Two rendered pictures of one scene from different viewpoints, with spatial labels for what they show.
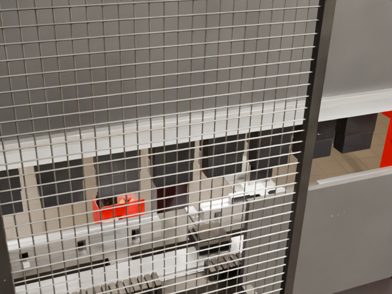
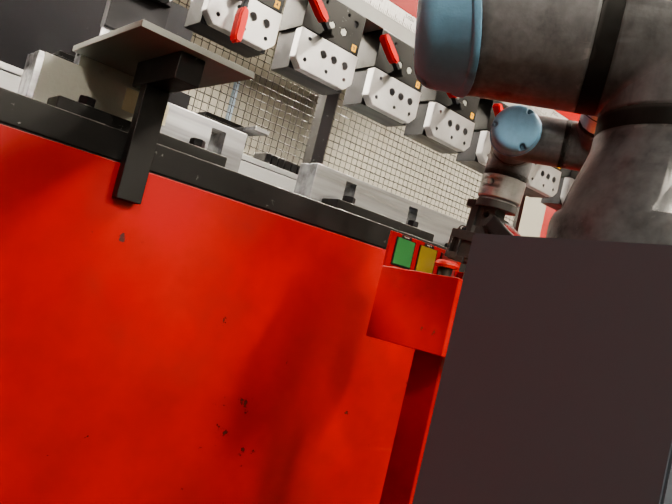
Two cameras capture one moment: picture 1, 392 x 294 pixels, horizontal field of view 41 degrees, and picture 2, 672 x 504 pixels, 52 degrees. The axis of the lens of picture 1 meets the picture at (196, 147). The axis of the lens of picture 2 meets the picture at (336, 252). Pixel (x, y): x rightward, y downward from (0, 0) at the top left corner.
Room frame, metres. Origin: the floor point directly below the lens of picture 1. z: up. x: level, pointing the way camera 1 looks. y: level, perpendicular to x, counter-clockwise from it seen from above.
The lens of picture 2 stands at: (3.03, -0.20, 0.70)
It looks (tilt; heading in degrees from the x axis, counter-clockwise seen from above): 4 degrees up; 163
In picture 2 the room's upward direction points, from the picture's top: 14 degrees clockwise
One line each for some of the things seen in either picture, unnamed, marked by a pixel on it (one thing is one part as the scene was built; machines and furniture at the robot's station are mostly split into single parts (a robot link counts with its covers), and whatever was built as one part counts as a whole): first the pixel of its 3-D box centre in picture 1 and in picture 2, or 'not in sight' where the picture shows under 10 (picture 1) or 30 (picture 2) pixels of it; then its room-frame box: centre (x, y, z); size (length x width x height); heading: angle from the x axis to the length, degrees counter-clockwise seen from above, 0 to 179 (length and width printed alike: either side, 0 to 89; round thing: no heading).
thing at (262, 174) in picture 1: (259, 173); (134, 23); (1.80, -0.26, 1.08); 0.10 x 0.02 x 0.10; 112
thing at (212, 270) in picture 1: (259, 258); not in sight; (1.35, -0.22, 1.02); 0.37 x 0.06 x 0.04; 112
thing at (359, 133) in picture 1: (353, 129); not in sight; (1.97, -0.65, 1.21); 0.15 x 0.09 x 0.17; 112
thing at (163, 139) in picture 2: not in sight; (141, 137); (1.84, -0.20, 0.89); 0.30 x 0.05 x 0.03; 112
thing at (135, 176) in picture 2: not in sight; (152, 131); (1.98, -0.19, 0.88); 0.14 x 0.04 x 0.22; 22
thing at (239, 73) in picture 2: (242, 173); (159, 61); (1.94, -0.20, 1.00); 0.26 x 0.18 x 0.01; 22
